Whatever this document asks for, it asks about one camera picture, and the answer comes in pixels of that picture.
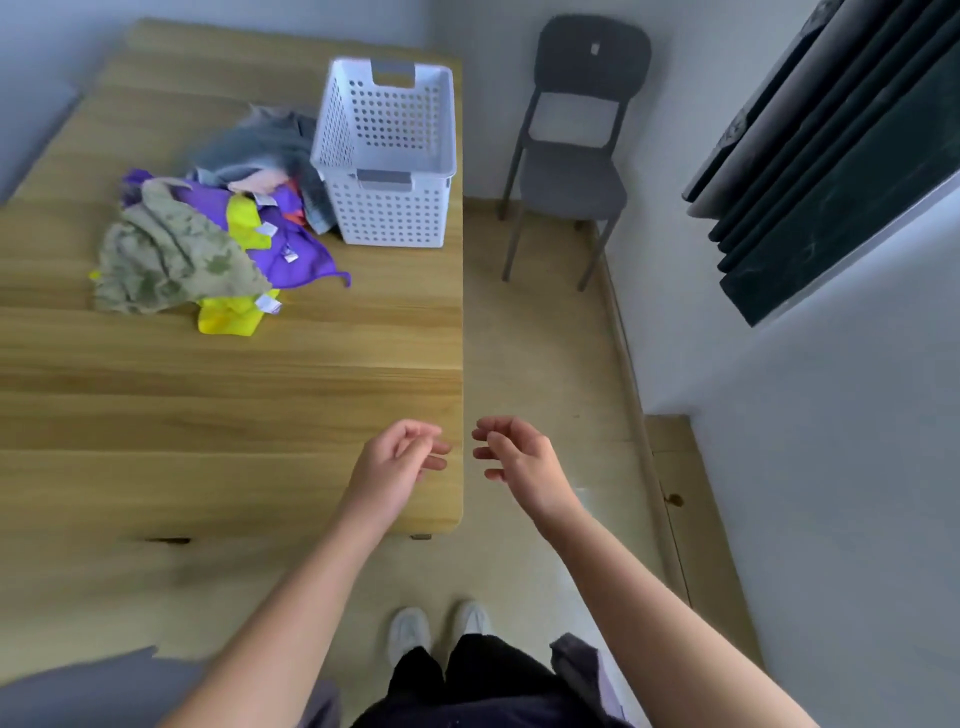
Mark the purple garment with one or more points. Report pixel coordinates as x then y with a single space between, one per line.
300 251

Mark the person's right fingers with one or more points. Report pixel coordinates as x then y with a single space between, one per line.
491 435

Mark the dark grey chair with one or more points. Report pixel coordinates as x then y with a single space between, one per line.
574 180

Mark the person's left fingers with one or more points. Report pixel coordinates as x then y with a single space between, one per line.
429 446

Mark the person's left forearm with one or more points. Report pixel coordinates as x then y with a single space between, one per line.
292 622

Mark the white perforated plastic basket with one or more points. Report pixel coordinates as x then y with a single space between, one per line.
390 202

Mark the yellow garment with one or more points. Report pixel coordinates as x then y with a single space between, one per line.
229 315

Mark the person's white left shoe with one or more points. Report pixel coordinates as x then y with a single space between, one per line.
409 634

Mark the person's right hand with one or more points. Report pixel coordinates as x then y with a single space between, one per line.
532 469

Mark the person's white shoe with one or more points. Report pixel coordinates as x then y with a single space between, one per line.
472 619
409 634

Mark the pink garment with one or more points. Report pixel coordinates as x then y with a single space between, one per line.
259 180

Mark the person's black trousers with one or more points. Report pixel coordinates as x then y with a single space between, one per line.
480 690

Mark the person's right forearm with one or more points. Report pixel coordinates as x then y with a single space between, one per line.
660 622

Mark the grey garment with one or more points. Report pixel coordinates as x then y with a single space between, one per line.
240 142

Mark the person's left hand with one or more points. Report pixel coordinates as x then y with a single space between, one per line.
382 472

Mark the wooden door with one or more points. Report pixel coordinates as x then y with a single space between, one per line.
697 525

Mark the green camouflage garment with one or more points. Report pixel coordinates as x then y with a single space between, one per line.
165 255

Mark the person's white right shoe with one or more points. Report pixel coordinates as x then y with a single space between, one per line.
472 619

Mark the dark curtain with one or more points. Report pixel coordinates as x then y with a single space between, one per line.
847 165

